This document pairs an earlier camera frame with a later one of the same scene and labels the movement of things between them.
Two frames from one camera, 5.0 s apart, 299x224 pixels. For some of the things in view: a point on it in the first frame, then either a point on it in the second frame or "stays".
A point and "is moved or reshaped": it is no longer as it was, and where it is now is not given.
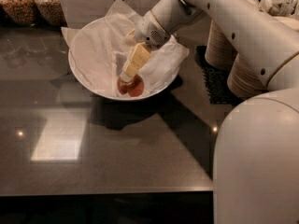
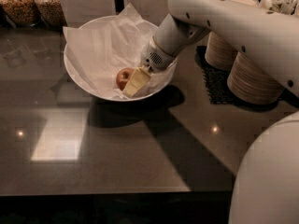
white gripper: (149, 29) → (154, 58)
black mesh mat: (216, 79) stays
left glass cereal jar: (19, 3) stays
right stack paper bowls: (241, 81) stays
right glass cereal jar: (48, 4) stays
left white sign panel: (82, 4) stays
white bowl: (114, 96) is moved or reshaped
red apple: (134, 88) is moved or reshaped
